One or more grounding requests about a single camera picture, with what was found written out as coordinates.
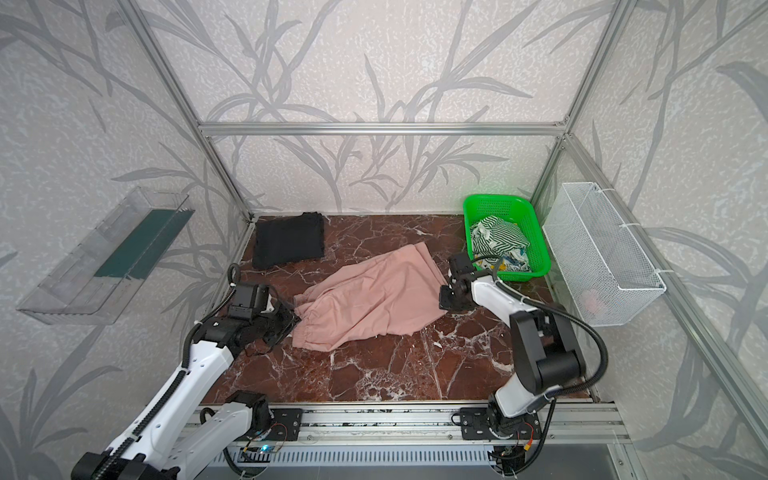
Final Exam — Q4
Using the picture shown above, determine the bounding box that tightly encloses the pink garment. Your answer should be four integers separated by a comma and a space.
292, 242, 445, 352

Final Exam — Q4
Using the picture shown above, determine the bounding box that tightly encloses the black shirt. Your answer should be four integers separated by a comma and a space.
252, 212, 325, 270

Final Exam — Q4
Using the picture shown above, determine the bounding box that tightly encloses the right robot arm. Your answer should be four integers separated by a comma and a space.
439, 276, 586, 418

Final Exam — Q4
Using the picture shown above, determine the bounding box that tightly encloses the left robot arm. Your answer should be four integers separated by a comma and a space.
71, 303, 299, 479

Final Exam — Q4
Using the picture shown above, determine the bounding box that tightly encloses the yellow blue patterned garment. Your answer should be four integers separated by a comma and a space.
482, 255, 531, 273

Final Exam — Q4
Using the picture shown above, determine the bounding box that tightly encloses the green white striped garment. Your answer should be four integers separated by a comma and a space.
470, 216, 530, 258

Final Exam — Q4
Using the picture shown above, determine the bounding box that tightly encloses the green plastic basket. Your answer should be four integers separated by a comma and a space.
463, 194, 551, 282

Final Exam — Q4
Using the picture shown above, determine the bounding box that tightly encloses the green circuit board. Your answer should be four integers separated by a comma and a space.
240, 444, 283, 464

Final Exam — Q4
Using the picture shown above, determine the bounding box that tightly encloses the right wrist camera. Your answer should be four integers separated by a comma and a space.
449, 251, 478, 283

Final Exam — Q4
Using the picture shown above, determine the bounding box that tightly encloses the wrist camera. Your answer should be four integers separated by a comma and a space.
227, 283, 270, 321
449, 251, 478, 283

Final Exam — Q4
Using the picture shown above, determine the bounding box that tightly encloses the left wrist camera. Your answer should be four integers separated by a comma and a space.
227, 283, 270, 321

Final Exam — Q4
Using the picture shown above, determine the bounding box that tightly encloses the right black cable conduit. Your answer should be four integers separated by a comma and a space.
470, 254, 610, 400

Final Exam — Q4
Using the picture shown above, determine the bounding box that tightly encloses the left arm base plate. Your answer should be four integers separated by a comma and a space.
264, 408, 304, 442

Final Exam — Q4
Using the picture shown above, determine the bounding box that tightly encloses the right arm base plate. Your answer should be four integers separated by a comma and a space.
450, 406, 543, 443

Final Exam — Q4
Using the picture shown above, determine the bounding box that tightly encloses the white wire basket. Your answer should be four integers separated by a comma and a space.
543, 182, 666, 327

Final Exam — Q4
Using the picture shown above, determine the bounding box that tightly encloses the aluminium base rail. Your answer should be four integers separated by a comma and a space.
266, 399, 631, 448

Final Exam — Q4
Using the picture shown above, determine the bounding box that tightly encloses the clear plastic wall bin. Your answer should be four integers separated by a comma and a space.
17, 187, 195, 326

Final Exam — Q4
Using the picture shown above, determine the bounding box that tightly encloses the aluminium frame crossbar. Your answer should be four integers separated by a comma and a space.
198, 122, 565, 137

